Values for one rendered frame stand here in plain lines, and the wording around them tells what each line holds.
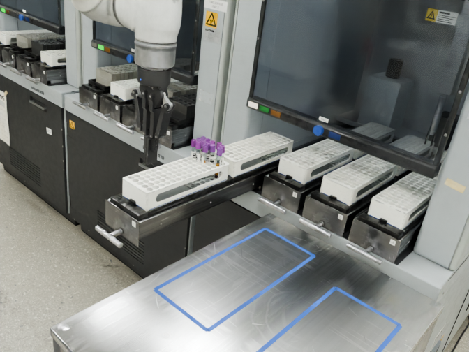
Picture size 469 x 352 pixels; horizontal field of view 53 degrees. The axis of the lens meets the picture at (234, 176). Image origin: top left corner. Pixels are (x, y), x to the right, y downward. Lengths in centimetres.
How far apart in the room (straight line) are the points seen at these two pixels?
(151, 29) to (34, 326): 138
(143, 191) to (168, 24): 39
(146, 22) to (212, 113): 68
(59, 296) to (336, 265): 140
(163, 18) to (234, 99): 60
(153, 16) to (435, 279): 91
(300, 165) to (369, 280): 46
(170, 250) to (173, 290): 97
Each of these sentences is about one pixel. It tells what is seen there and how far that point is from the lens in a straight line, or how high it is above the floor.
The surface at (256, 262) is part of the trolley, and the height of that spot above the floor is 82.
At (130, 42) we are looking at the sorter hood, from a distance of 191.
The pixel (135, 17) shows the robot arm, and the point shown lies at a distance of 104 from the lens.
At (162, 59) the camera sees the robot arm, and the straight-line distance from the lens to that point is 105.
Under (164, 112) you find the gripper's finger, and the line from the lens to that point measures 107.
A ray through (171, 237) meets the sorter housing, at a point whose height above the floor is 37.
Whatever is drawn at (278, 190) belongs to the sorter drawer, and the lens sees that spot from 140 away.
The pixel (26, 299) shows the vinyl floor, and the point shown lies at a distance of 219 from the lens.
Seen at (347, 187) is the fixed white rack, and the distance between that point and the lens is 131.
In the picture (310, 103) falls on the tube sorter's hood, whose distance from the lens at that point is 137.
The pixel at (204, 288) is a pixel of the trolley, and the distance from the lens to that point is 93.
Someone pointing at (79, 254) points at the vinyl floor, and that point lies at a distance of 241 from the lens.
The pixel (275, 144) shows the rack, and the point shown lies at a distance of 151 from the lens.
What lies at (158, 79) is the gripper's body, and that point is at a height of 113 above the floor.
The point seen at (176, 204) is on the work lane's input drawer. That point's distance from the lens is 121.
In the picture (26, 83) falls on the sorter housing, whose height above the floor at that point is 69.
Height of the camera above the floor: 141
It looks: 26 degrees down
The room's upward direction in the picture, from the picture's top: 8 degrees clockwise
